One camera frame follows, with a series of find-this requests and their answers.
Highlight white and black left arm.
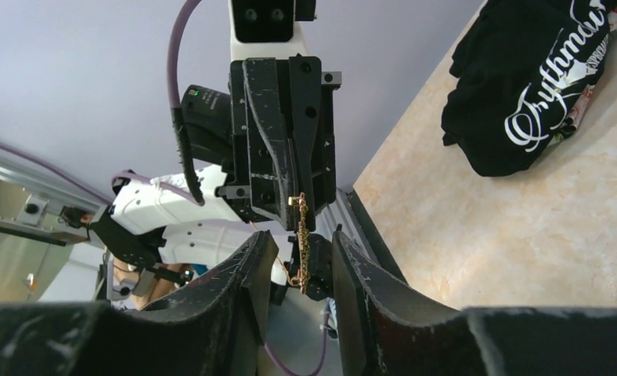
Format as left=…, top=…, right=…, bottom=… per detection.
left=89, top=55, right=342, bottom=294

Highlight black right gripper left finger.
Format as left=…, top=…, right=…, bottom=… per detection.
left=0, top=231, right=278, bottom=375

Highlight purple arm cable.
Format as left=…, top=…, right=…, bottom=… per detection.
left=262, top=311, right=332, bottom=376
left=0, top=0, right=206, bottom=208

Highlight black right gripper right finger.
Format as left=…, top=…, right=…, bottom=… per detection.
left=332, top=231, right=617, bottom=375

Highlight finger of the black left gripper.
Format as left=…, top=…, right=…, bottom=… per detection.
left=242, top=58, right=298, bottom=231
left=288, top=56, right=322, bottom=231

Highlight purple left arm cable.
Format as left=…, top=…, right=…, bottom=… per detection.
left=0, top=0, right=206, bottom=208

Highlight black printed t-shirt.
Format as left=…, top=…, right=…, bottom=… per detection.
left=441, top=1, right=617, bottom=177

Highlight aluminium frame rail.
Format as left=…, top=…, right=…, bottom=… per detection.
left=0, top=158, right=104, bottom=247

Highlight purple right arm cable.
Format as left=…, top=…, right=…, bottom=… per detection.
left=262, top=311, right=332, bottom=376

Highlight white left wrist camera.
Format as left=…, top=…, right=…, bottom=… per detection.
left=228, top=0, right=316, bottom=62

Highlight small gold brooch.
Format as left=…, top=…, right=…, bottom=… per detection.
left=288, top=193, right=310, bottom=295

